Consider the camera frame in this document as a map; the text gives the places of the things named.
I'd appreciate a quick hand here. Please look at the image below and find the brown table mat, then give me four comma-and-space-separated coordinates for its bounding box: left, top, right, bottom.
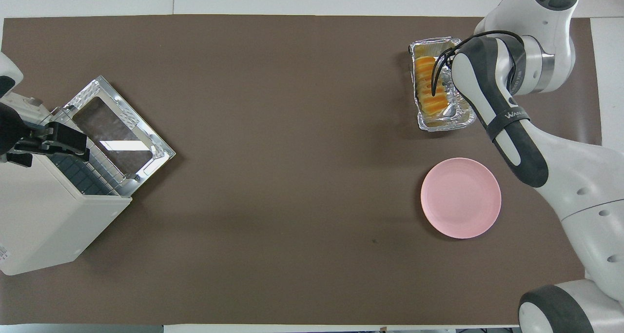
0, 15, 622, 326

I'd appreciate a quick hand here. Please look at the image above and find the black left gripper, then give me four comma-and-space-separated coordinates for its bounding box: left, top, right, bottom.
0, 101, 91, 168

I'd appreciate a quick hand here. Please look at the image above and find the pink round plate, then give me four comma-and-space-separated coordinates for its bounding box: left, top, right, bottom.
420, 157, 502, 239

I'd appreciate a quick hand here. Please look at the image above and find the aluminium foil tray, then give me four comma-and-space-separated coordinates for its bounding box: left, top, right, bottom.
409, 37, 477, 132

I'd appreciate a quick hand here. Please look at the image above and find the cream toaster oven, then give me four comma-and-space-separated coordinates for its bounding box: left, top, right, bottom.
0, 92, 133, 276

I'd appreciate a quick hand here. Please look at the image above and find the metal oven wire rack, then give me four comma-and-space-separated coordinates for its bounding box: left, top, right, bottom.
46, 108, 132, 197

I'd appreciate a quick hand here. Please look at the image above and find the golden bread loaf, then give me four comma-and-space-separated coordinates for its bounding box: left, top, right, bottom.
414, 55, 447, 119

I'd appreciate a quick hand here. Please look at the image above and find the glass oven door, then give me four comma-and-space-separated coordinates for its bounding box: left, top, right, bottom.
51, 76, 176, 198

